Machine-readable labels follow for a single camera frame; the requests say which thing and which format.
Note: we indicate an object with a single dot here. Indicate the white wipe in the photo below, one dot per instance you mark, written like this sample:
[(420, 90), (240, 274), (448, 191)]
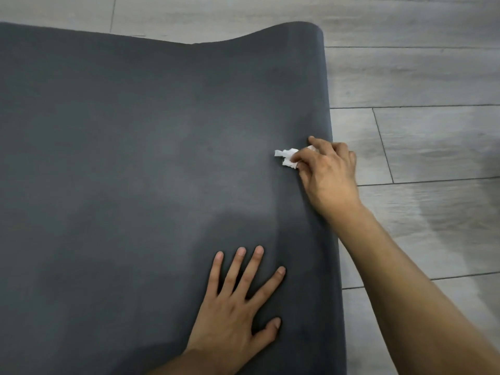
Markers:
[(287, 156)]

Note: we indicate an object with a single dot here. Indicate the person's right forearm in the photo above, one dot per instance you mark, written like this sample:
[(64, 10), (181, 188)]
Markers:
[(422, 292)]

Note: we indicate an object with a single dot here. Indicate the dark grey yoga mat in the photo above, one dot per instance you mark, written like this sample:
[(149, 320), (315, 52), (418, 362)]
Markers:
[(117, 132)]

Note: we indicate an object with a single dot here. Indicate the person's right hand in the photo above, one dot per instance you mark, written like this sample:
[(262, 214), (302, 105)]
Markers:
[(332, 179)]

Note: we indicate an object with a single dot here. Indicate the person's left hand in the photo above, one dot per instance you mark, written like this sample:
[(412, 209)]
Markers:
[(230, 320)]

